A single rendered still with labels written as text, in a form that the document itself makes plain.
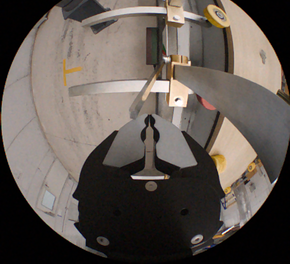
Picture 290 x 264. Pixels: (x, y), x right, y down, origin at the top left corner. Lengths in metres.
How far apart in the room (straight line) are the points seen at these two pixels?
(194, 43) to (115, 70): 0.86
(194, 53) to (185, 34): 0.11
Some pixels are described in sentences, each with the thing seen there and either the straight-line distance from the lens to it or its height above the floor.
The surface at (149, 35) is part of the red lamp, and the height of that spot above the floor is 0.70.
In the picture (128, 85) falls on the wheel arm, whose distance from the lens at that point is 0.27.
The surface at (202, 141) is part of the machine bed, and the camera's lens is 0.55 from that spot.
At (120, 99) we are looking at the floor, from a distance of 1.22.
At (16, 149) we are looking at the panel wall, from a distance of 2.68.
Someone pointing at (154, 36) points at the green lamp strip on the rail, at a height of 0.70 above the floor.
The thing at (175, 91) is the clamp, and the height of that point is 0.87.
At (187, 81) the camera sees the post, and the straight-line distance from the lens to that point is 0.17.
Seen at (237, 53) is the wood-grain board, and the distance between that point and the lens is 0.34.
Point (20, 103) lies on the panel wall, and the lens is 2.62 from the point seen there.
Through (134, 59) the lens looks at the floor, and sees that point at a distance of 1.13.
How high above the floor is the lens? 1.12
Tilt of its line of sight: 61 degrees down
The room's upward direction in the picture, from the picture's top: 178 degrees counter-clockwise
